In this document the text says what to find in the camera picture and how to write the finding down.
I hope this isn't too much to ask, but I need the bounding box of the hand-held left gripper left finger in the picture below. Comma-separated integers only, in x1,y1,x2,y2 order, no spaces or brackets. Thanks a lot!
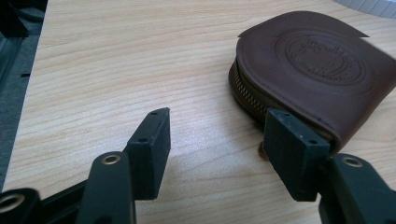
76,106,172,224

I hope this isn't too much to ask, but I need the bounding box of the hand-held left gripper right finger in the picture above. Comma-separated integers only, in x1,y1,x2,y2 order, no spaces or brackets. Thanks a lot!
262,108,396,224

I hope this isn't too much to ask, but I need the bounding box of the brown leather zip pouch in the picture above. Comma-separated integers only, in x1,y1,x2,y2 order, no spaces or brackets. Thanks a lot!
228,10,396,156

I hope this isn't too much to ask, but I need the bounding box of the black metal stand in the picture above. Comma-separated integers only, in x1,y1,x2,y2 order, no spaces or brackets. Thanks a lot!
0,0,49,39

